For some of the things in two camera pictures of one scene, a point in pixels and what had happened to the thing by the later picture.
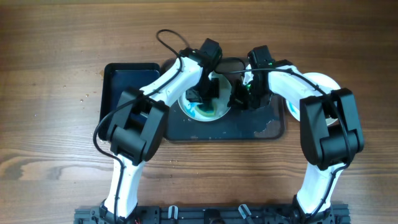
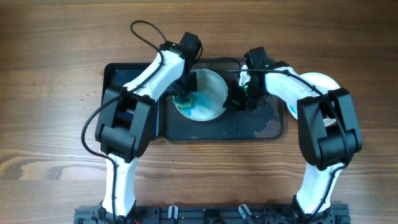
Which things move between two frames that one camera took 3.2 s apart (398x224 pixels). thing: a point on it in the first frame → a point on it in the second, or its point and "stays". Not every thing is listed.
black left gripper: x=191 y=97 → x=193 y=84
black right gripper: x=240 y=99 stays
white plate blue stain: x=188 y=107 stays
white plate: x=324 y=83 stays
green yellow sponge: x=209 y=108 → x=182 y=101
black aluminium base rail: x=255 y=214 stays
